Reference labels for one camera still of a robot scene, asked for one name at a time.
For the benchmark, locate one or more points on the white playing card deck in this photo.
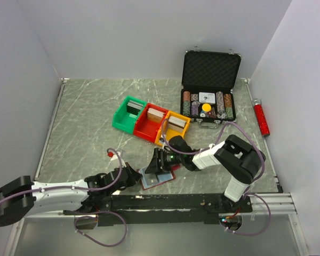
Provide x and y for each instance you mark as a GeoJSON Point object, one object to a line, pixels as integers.
{"type": "Point", "coordinates": [206, 97]}

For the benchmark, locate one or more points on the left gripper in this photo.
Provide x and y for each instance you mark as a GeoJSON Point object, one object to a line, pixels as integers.
{"type": "Point", "coordinates": [134, 176]}

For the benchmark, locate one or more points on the red leather card holder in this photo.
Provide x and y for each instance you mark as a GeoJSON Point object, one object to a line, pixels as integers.
{"type": "Point", "coordinates": [163, 177]}

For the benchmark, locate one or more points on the red glitter tube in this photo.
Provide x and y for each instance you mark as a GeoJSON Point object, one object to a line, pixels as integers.
{"type": "Point", "coordinates": [264, 128]}

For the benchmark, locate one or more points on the black poker chip case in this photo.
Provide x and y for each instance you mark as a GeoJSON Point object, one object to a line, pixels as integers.
{"type": "Point", "coordinates": [214, 72]}

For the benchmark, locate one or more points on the green plastic bin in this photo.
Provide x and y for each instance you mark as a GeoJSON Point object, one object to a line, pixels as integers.
{"type": "Point", "coordinates": [123, 120]}

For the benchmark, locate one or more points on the red plastic bin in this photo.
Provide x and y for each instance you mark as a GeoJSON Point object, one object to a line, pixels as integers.
{"type": "Point", "coordinates": [146, 129]}

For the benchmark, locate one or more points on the cards in red bin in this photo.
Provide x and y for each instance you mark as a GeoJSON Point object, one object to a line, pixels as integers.
{"type": "Point", "coordinates": [155, 115]}

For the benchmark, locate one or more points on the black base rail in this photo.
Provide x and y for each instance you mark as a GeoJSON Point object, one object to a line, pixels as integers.
{"type": "Point", "coordinates": [177, 208]}

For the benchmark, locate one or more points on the cards in yellow bin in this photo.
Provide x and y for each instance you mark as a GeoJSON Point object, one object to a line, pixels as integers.
{"type": "Point", "coordinates": [176, 124]}

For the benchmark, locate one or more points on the cards in green bin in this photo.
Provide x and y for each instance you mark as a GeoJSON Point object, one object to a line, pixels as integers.
{"type": "Point", "coordinates": [134, 107]}

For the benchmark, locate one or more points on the black VIP card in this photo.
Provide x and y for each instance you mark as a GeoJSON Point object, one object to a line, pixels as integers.
{"type": "Point", "coordinates": [151, 179]}

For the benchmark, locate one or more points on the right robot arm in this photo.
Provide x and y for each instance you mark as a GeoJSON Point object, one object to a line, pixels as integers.
{"type": "Point", "coordinates": [237, 156]}

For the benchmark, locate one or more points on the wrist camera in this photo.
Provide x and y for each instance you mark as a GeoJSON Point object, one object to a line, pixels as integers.
{"type": "Point", "coordinates": [164, 141]}
{"type": "Point", "coordinates": [116, 157]}

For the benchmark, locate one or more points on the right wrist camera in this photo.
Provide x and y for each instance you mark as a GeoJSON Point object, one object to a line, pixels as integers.
{"type": "Point", "coordinates": [164, 141]}

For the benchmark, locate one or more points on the yellow plastic bin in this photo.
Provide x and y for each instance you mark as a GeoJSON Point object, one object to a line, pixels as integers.
{"type": "Point", "coordinates": [164, 130]}

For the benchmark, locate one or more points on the yellow dealer chip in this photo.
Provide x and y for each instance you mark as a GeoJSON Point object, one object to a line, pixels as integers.
{"type": "Point", "coordinates": [206, 107]}

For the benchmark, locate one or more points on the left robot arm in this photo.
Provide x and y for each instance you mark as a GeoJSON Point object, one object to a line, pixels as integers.
{"type": "Point", "coordinates": [23, 197]}

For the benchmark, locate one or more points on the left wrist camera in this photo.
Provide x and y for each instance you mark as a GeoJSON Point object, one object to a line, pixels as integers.
{"type": "Point", "coordinates": [116, 157]}

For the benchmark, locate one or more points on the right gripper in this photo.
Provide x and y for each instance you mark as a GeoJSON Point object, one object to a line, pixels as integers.
{"type": "Point", "coordinates": [155, 165]}

